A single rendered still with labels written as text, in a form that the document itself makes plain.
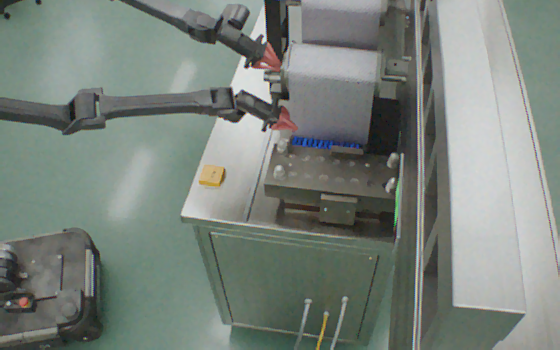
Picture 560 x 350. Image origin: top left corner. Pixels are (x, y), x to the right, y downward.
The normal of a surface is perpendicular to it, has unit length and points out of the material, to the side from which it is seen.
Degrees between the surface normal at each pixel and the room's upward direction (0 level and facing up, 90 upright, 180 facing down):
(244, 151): 0
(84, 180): 0
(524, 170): 0
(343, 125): 90
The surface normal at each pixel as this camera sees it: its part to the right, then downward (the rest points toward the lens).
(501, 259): -0.04, -0.66
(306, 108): -0.18, 0.74
